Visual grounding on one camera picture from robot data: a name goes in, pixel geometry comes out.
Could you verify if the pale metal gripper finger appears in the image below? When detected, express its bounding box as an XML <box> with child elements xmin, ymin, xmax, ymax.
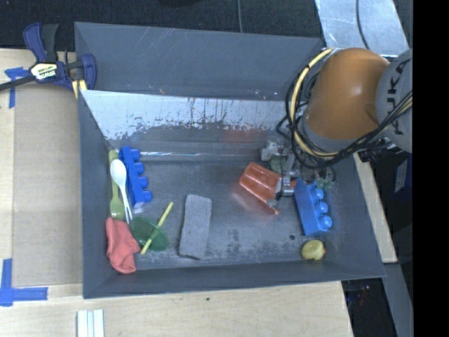
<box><xmin>274</xmin><ymin>187</ymin><xmax>286</xmax><ymax>213</ymax></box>
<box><xmin>281</xmin><ymin>176</ymin><xmax>299</xmax><ymax>193</ymax></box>

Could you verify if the orange translucent plastic mould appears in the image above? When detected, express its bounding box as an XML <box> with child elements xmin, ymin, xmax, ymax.
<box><xmin>238</xmin><ymin>162</ymin><xmax>283</xmax><ymax>216</ymax></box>

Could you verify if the blue toy building brick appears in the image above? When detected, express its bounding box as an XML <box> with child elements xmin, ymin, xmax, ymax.
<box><xmin>118</xmin><ymin>146</ymin><xmax>154</xmax><ymax>209</ymax></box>
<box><xmin>293</xmin><ymin>178</ymin><xmax>334</xmax><ymax>237</ymax></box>

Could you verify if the yellow rubber duck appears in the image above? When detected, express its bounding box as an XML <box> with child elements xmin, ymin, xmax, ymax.
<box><xmin>301</xmin><ymin>239</ymin><xmax>327</xmax><ymax>261</ymax></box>

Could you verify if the grey sponge block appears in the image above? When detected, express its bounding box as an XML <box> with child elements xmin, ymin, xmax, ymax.
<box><xmin>178</xmin><ymin>193</ymin><xmax>213</xmax><ymax>260</ymax></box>

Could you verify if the yellow plastic straw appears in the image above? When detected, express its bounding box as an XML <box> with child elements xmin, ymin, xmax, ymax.
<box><xmin>140</xmin><ymin>201</ymin><xmax>175</xmax><ymax>256</ymax></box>

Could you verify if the grey metal bin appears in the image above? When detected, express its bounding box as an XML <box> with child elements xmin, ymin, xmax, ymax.
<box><xmin>73</xmin><ymin>21</ymin><xmax>387</xmax><ymax>300</ymax></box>

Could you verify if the green clear plastic lid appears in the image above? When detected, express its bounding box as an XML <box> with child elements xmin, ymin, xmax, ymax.
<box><xmin>129</xmin><ymin>216</ymin><xmax>170</xmax><ymax>253</ymax></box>

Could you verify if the white plastic spoon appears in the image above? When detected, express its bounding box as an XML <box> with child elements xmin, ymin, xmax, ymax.
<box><xmin>109</xmin><ymin>159</ymin><xmax>134</xmax><ymax>225</ymax></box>

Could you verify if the red cloth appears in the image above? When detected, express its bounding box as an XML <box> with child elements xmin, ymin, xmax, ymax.
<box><xmin>105</xmin><ymin>217</ymin><xmax>141</xmax><ymax>275</ymax></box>

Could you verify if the pale wood board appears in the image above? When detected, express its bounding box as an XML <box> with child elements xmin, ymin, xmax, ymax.
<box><xmin>12</xmin><ymin>85</ymin><xmax>84</xmax><ymax>288</ymax></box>

